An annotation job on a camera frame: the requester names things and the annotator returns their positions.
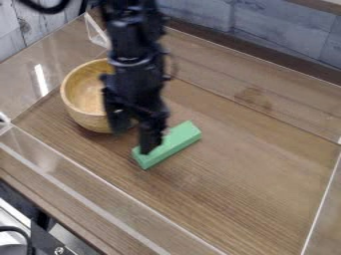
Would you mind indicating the green rectangular block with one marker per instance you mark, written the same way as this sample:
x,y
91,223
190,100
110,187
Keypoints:
x,y
182,136

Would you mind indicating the black metal bracket with bolt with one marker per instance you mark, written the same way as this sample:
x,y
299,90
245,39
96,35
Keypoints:
x,y
44,242

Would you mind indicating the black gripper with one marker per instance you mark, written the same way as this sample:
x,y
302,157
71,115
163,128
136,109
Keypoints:
x,y
132,98

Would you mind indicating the wooden bowl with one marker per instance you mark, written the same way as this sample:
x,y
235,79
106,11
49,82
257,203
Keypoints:
x,y
81,95

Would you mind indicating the clear acrylic corner bracket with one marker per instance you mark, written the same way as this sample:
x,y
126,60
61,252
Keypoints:
x,y
96,34

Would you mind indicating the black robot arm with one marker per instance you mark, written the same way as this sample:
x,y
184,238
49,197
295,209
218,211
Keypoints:
x,y
135,27

